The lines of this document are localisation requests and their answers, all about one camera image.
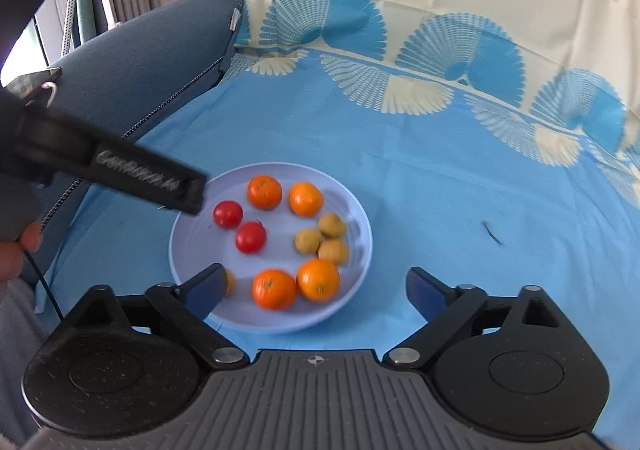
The longan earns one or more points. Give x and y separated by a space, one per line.
332 225
230 282
307 241
333 251

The person's left hand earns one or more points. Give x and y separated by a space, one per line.
12 260

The small dark stem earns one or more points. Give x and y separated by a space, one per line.
492 233

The small orange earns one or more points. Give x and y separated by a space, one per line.
265 192
274 289
318 280
306 199

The light blue plate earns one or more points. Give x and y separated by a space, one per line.
200 250

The dark blue sofa armrest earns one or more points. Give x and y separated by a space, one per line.
150 55

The person's grey pants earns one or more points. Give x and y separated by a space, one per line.
20 355

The blue fan-print bedsheet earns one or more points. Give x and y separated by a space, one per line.
425 155

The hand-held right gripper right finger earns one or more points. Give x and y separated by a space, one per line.
425 291

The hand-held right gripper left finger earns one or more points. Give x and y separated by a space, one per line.
207 287

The red cherry tomato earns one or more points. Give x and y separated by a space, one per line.
228 214
251 237

